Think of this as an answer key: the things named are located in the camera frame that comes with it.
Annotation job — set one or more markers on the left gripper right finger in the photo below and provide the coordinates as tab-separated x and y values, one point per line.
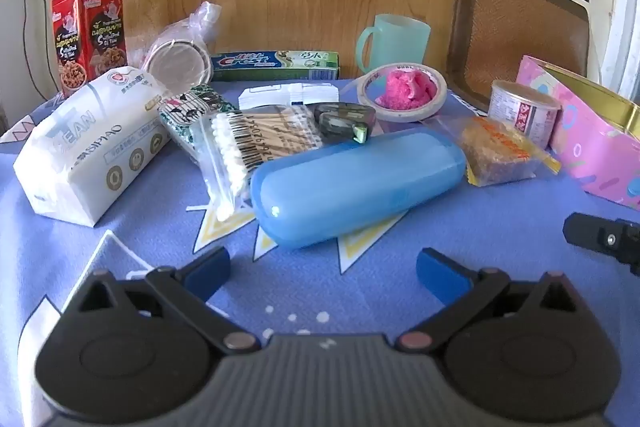
465	294

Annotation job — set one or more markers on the white round tin can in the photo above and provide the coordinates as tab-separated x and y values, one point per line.
525	109

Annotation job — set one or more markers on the patterned tissue packet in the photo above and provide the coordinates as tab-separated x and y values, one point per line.
178	112

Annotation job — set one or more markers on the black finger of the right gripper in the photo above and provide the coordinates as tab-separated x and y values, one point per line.
619	239

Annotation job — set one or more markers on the red snack box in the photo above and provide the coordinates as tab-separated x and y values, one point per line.
89	39

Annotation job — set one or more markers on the white keychain bag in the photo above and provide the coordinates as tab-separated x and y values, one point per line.
289	94

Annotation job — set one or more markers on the blue patterned tablecloth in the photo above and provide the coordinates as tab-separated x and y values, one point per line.
160	219

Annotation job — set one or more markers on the pink fluffy soft object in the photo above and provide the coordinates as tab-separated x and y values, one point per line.
407	89

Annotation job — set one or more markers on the pink tin box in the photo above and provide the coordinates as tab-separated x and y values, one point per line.
596	135

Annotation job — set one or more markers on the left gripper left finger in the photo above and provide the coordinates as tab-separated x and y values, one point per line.
186	291

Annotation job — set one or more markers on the cotton swabs bag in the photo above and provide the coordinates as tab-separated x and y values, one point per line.
230	146

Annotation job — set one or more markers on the paper cups in plastic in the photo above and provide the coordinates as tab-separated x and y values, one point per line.
179	58

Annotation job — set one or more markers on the blue plastic glasses case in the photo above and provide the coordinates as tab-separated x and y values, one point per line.
317	195

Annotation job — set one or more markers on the green correction tape dispenser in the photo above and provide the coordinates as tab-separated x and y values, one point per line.
343	122

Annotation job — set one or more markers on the white window frame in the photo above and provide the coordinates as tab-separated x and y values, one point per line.
620	65

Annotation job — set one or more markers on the teal plastic mug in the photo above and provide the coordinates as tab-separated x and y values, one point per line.
392	39

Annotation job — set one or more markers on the snack cake in bag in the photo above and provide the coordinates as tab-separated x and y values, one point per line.
496	153

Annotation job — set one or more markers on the green toothpaste box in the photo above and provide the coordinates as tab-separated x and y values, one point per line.
276	65

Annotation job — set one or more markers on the white tissue pack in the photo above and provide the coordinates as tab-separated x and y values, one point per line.
79	159

